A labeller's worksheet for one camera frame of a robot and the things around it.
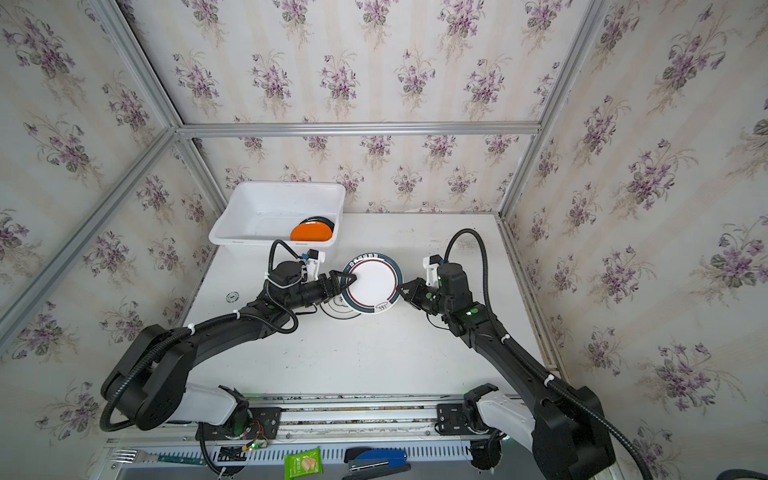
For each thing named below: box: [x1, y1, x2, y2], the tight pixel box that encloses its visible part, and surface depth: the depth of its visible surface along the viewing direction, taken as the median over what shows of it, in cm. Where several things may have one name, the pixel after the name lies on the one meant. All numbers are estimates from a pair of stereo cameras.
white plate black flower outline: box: [319, 292, 362, 321], surface depth 93 cm
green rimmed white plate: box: [341, 252, 404, 315], surface depth 82 cm
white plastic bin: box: [208, 180, 346, 261], surface depth 116 cm
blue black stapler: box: [341, 447, 411, 480], surface depth 68 cm
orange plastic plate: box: [290, 222, 333, 242], surface depth 110 cm
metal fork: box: [111, 449, 159, 464], surface depth 70 cm
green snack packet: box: [284, 447, 323, 480], surface depth 69 cm
